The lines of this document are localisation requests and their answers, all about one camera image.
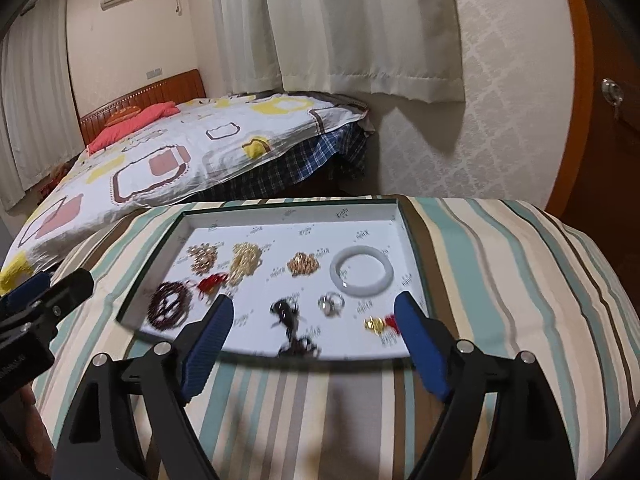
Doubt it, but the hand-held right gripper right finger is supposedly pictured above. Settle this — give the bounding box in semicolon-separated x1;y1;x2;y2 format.
394;292;588;480

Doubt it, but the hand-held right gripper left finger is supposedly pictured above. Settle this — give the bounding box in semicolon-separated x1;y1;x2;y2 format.
52;294;235;480

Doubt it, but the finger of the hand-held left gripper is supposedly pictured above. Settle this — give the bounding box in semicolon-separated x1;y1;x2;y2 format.
2;271;55;313
30;269;96;328

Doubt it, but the gold and red charm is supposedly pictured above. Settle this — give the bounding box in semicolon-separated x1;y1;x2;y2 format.
362;312;401;343

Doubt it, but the red knot charm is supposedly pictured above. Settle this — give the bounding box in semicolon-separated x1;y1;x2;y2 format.
196;271;231;297

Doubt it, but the dark red bead necklace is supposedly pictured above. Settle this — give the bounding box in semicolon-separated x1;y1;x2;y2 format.
147;280;196;328

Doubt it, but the dark bead tassel bracelet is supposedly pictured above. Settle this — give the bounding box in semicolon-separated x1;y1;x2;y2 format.
269;296;321;358

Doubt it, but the rose gold chain bracelet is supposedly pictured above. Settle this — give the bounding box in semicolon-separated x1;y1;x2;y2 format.
186;244;221;273

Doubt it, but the pale gold chain necklace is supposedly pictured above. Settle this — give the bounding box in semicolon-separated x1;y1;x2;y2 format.
227;241;265;286

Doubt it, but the silver chain bracelet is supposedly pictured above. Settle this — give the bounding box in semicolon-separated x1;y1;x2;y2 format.
318;292;346;317

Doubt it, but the white jade bangle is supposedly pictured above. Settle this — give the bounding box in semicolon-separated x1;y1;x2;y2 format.
329;245;392;298

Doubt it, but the white cardboard box tray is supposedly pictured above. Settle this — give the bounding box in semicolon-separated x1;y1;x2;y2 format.
116;199;436;365

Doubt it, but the gold link bracelet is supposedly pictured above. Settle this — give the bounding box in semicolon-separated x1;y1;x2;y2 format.
287;251;321;277

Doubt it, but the person's left hand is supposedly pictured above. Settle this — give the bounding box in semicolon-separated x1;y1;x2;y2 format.
15;389;57;480

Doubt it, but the red fabric item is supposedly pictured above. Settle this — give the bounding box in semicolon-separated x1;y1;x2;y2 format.
37;160;76;196

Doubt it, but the bed with patterned quilt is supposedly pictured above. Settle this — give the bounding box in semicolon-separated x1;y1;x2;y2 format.
0;92;368;296

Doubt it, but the red pillow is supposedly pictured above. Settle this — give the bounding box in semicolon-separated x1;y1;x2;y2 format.
87;102;180;155

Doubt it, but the orange round cushion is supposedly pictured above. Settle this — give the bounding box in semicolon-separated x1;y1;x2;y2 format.
105;106;142;127

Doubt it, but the white sheer curtain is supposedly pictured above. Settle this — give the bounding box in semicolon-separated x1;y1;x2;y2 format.
0;0;83;211

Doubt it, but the blue plaid bed sheet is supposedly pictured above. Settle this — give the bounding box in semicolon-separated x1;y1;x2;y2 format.
197;122;368;203

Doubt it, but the wooden headboard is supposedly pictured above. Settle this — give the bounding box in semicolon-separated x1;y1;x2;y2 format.
79;69;207;146

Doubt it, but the brown wooden door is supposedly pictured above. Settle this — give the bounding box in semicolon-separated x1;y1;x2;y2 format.
545;0;640;281

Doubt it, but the narrow cream curtain panel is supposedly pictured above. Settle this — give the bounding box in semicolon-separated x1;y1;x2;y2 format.
207;0;281;101

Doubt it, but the silver door lock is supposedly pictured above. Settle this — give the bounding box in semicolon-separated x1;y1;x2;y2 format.
600;78;626;121

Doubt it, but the wide cream curtain panel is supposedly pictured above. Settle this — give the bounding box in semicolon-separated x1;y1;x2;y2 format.
260;0;468;103

